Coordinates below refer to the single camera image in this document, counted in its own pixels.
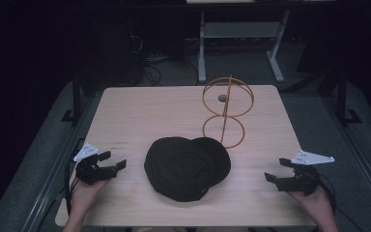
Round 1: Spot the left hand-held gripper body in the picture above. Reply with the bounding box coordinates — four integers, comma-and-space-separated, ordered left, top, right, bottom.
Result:
72, 142, 119, 186

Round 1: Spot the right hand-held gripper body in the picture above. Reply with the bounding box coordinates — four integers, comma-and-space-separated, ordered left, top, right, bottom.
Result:
274, 150, 335, 196

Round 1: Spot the black cap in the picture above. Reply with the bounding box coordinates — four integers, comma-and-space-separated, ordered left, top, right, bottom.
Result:
143, 136, 232, 203

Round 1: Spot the gold wire hat stand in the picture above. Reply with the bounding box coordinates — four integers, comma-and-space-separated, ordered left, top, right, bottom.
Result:
201, 74, 255, 150

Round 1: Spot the person's right hand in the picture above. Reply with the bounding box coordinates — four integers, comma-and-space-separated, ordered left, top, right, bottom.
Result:
288, 188, 335, 223

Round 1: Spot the person's left hand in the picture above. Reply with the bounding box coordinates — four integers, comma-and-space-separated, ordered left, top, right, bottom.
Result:
69, 178, 109, 218

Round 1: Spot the black metal stand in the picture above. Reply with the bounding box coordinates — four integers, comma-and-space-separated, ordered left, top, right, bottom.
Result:
332, 66, 362, 128
60, 69, 90, 125

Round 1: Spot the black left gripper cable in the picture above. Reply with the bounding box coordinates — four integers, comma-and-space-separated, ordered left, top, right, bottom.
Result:
64, 159, 80, 218

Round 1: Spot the aluminium rail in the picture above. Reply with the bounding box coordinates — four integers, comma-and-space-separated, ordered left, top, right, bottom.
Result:
322, 96, 371, 225
20, 96, 96, 232

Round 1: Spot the tangle of floor cables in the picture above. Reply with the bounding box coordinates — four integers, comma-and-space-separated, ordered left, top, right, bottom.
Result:
127, 17, 201, 87

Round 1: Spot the white metal table frame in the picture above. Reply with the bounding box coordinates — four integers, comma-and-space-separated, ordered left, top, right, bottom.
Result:
197, 9, 292, 84

